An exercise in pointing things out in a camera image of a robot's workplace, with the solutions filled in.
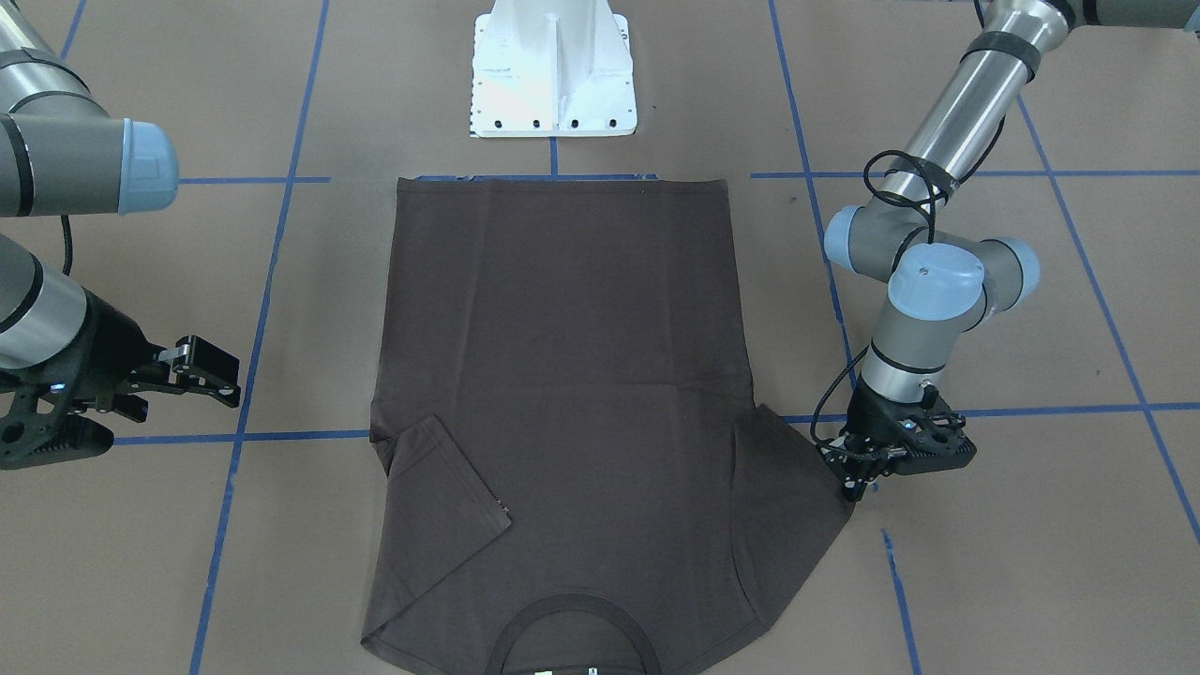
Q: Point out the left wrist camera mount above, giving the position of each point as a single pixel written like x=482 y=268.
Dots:
x=932 y=440

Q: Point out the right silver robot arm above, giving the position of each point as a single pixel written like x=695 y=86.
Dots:
x=64 y=157

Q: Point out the white pedestal column base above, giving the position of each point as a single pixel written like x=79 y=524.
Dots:
x=552 y=69

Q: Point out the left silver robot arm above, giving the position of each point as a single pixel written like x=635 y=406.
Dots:
x=940 y=285

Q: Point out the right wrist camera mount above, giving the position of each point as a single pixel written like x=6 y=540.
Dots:
x=42 y=427

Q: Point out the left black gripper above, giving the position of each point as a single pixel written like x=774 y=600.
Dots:
x=863 y=412

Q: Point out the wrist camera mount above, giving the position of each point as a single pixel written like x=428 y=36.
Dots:
x=932 y=440
x=42 y=427

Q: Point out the dark brown t-shirt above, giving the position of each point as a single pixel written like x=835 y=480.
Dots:
x=578 y=477

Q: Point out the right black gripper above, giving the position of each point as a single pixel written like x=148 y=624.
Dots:
x=105 y=343

